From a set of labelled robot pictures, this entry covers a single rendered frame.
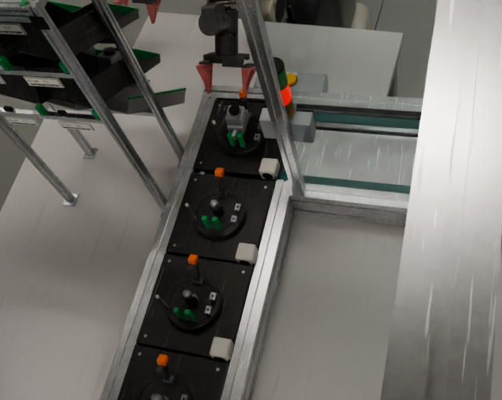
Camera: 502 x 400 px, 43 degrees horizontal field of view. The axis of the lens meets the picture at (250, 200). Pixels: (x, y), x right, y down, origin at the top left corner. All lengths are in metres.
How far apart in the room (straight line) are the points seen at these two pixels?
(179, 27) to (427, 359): 2.07
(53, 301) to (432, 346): 1.62
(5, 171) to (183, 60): 1.51
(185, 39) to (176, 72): 0.15
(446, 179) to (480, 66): 0.08
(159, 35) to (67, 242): 0.81
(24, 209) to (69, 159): 0.21
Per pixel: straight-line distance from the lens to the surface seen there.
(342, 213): 1.70
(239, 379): 1.51
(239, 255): 1.58
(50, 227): 1.99
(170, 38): 2.28
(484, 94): 0.37
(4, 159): 3.48
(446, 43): 0.40
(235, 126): 1.71
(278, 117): 1.38
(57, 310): 1.86
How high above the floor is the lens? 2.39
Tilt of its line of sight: 58 degrees down
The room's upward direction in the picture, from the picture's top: 22 degrees counter-clockwise
